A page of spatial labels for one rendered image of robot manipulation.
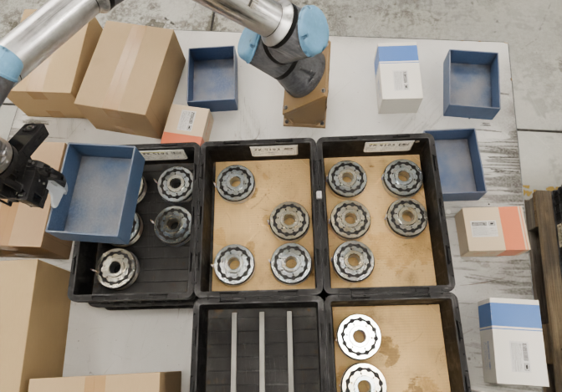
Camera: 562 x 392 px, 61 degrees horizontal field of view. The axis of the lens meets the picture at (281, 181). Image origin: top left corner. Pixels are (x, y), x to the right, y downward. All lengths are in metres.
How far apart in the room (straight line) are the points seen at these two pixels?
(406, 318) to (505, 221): 0.40
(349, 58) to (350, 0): 1.11
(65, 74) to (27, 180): 0.66
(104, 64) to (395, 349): 1.13
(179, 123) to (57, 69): 0.40
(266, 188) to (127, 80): 0.53
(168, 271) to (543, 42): 2.17
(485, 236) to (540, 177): 1.07
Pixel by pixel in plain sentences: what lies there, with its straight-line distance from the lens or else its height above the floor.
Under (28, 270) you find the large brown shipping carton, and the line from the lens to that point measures 1.35.
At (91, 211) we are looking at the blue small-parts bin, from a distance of 1.13.
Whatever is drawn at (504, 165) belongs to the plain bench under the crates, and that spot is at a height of 0.70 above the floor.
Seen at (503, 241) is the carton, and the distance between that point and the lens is 1.41.
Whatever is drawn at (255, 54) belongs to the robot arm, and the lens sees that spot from 1.30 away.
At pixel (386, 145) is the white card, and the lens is 1.29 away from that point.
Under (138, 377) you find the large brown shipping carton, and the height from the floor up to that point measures 0.90.
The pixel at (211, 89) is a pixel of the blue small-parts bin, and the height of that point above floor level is 0.70.
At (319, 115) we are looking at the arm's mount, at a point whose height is 0.77.
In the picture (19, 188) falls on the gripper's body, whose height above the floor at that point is 1.26.
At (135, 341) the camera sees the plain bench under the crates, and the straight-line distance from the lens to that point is 1.43.
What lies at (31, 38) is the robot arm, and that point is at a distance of 1.04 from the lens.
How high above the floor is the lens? 2.05
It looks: 69 degrees down
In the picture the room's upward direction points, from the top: 8 degrees counter-clockwise
